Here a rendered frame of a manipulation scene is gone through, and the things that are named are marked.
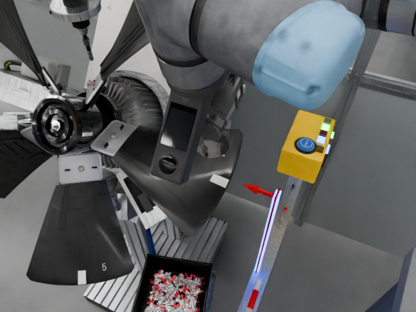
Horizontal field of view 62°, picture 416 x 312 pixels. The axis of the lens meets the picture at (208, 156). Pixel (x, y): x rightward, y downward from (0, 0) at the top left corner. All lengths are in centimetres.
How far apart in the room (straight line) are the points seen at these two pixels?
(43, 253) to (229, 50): 68
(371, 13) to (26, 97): 87
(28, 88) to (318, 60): 88
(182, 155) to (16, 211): 191
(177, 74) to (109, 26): 69
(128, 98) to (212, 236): 114
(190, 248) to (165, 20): 157
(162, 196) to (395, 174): 111
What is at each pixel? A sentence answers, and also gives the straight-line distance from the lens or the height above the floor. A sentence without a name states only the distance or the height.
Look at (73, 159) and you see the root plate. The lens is 80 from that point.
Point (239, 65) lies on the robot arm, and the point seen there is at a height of 155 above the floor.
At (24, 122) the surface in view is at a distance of 99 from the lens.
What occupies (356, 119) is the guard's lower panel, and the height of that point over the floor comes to 82.
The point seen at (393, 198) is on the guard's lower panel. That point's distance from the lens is 169.
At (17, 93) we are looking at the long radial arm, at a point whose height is 111.
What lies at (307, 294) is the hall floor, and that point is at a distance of 187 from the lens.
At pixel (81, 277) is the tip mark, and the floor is 94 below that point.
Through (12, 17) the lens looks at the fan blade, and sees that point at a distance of 87.
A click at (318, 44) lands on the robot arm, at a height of 158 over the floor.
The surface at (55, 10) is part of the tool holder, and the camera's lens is 57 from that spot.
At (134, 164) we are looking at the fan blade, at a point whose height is 118.
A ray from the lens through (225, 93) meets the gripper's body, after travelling 45.
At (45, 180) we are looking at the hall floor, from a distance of 234.
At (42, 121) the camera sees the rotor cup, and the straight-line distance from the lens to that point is 77.
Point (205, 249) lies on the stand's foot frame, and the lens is 180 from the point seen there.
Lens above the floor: 171
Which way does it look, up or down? 50 degrees down
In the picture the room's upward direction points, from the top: straight up
